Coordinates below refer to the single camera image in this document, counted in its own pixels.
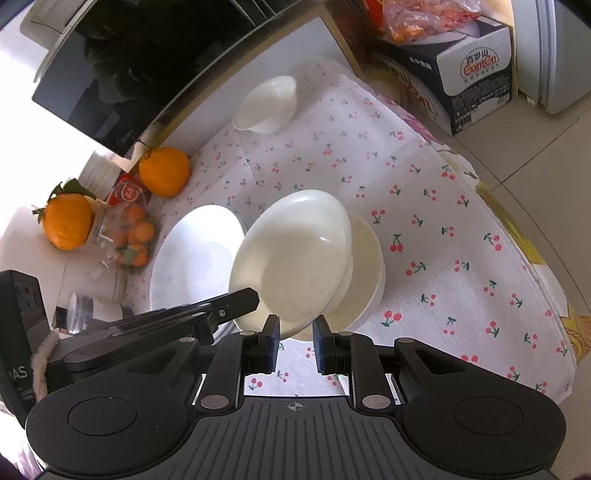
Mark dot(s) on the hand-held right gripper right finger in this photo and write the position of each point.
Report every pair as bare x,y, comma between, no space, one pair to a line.
320,342

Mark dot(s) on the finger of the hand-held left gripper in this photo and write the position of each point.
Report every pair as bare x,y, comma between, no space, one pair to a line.
235,302

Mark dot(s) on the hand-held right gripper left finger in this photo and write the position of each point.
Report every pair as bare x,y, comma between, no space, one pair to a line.
272,338

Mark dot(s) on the blue patterned plate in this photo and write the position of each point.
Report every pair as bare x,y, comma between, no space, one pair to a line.
194,258

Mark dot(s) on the straight-walled white bowl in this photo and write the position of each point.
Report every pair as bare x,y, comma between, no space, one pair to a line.
295,267

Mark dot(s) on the large white bowl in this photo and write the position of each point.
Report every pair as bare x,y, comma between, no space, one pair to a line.
365,267

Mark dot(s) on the flared white bowl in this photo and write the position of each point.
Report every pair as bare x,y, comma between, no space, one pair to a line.
268,104

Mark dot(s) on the dark labelled bottle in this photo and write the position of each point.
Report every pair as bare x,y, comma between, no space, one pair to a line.
87,311

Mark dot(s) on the clear plastic fruit container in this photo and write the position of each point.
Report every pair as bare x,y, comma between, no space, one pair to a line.
138,244

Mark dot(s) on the pile of kumquats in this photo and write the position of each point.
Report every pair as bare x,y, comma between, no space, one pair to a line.
138,235

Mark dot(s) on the large orange with leaves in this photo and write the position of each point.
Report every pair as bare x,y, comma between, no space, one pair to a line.
67,221

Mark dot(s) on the clear glass jar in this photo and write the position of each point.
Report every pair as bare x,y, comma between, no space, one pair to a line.
104,240

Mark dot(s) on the cherry print tablecloth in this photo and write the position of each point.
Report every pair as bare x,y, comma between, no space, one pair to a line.
438,277

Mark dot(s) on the large orange with stem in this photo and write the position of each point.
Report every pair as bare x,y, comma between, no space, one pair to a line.
164,173

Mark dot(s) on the stack of white paper cups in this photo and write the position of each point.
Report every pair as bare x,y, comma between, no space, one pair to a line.
99,170

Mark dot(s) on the black glossy microwave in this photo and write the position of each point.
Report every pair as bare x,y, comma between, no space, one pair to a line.
161,60

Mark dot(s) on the black and white cardboard box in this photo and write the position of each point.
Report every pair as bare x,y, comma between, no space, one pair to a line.
475,69

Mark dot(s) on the plastic bag of oranges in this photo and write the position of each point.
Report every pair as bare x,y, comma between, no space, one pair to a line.
415,18

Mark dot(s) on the grey white appliance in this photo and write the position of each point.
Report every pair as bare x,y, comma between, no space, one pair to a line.
554,50

